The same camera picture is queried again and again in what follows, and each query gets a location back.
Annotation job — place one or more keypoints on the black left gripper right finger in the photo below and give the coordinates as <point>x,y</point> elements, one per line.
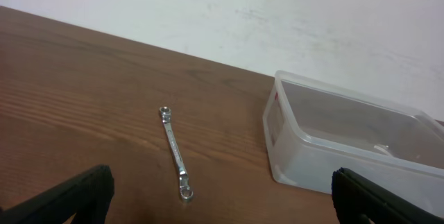
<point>358,200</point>

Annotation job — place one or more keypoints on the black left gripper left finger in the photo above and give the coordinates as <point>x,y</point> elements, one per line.
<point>84,198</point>

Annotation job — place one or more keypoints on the silver double ring wrench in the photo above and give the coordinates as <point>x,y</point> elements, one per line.
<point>185,191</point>

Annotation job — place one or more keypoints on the clear plastic container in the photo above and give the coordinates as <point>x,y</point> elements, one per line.
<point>313,129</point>

